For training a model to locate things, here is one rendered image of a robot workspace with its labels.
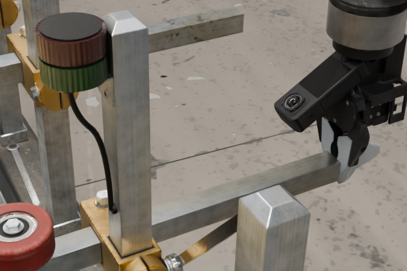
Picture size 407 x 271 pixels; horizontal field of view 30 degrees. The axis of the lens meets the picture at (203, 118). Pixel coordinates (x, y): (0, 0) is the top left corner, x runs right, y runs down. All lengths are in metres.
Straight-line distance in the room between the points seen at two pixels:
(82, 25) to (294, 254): 0.28
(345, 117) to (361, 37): 0.12
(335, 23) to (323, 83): 0.07
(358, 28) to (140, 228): 0.32
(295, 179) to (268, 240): 0.45
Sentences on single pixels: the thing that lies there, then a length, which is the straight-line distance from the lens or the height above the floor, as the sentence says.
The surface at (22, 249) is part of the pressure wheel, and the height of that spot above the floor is 0.91.
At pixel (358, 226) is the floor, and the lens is 2.23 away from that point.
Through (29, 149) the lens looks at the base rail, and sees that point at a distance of 1.28.
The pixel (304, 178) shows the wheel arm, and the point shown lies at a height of 0.86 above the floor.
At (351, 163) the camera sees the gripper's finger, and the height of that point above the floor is 0.87.
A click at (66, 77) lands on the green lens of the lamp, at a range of 0.65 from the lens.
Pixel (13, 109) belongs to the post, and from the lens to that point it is 1.26.
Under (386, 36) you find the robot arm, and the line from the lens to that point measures 0.87.
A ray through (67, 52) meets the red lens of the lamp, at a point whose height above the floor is 1.13.
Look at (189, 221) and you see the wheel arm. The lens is 0.89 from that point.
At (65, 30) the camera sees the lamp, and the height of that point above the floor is 1.14.
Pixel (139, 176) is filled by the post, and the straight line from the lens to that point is 0.75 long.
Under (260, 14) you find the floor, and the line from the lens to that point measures 3.38.
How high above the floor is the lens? 1.43
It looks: 33 degrees down
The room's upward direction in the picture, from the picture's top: 2 degrees clockwise
